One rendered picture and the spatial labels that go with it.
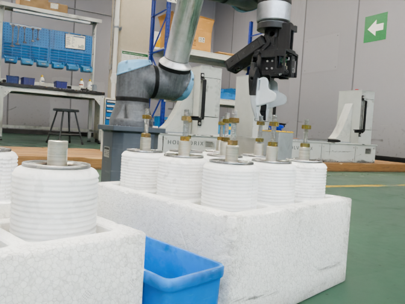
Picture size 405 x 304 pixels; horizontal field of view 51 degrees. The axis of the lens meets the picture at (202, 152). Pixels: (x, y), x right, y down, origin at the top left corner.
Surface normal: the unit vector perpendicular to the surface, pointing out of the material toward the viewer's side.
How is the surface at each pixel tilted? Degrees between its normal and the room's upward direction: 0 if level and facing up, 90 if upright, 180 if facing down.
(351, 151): 90
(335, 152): 90
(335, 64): 90
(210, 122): 90
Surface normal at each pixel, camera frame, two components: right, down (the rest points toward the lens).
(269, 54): -0.57, 0.00
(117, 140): -0.26, 0.04
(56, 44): 0.49, 0.07
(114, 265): 0.72, 0.08
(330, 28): -0.87, -0.03
